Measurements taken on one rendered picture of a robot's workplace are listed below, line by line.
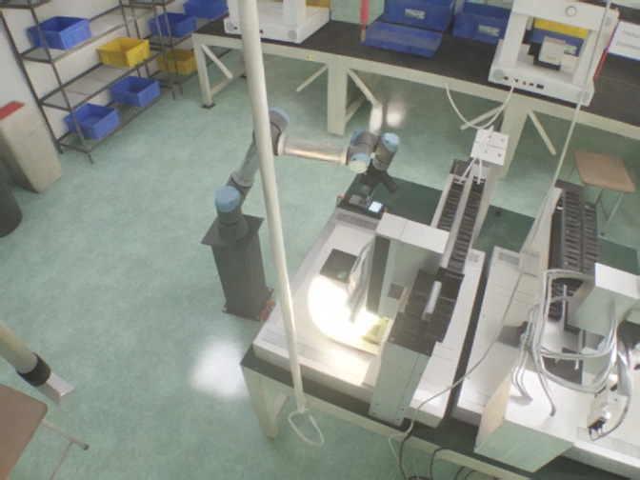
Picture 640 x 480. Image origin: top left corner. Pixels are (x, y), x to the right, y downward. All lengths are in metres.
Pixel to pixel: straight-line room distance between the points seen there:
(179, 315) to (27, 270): 1.23
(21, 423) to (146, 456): 0.61
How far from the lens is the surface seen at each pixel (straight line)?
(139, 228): 3.23
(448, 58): 3.63
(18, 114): 3.73
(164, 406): 2.39
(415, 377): 1.13
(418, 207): 2.06
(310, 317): 1.49
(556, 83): 3.31
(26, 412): 2.10
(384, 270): 1.05
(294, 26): 3.68
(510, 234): 2.07
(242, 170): 2.01
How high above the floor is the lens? 2.10
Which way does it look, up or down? 47 degrees down
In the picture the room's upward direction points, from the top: straight up
